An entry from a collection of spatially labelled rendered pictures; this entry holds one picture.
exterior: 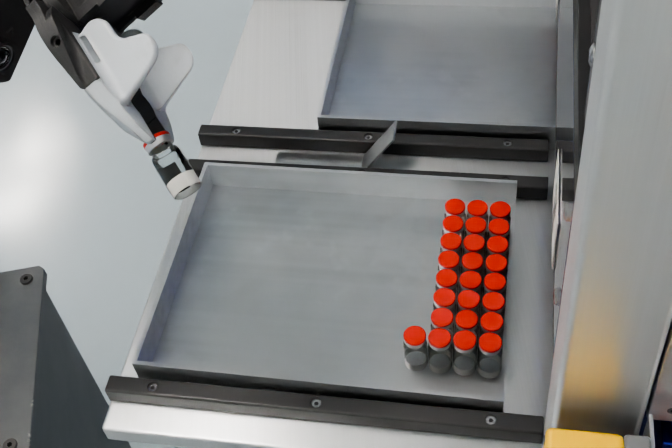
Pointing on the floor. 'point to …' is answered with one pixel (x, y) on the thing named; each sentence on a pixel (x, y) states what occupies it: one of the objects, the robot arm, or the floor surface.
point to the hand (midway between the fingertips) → (144, 133)
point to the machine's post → (620, 208)
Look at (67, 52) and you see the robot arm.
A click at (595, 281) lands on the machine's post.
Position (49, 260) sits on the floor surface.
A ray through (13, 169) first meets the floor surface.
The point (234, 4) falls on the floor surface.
